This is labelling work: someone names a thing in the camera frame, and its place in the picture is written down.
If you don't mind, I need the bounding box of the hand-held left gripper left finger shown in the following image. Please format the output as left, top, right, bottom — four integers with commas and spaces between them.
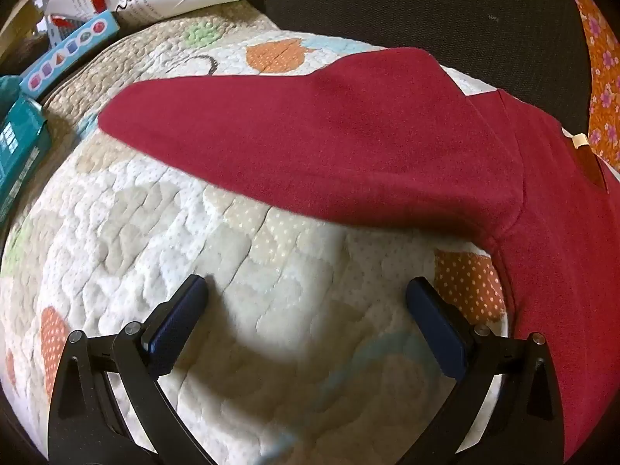
47, 274, 219, 465

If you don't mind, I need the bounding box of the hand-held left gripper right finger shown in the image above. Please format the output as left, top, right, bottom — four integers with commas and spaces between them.
397, 276, 567, 465

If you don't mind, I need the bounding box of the dark red shirt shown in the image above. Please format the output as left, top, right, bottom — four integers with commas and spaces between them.
98, 47, 620, 465

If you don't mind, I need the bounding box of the heart patterned quilt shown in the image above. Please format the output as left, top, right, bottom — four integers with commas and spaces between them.
0, 0, 509, 465

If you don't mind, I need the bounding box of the teal cardboard box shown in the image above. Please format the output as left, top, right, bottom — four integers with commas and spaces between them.
0, 94, 53, 224

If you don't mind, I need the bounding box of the light blue toy box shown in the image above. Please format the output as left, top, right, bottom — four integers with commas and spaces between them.
19, 10, 121, 102

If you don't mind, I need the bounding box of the orange floral cloth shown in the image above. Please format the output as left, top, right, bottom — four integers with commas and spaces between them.
552, 0, 620, 170

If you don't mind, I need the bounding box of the dark brown cushion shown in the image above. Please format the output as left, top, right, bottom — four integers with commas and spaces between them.
252, 0, 594, 131

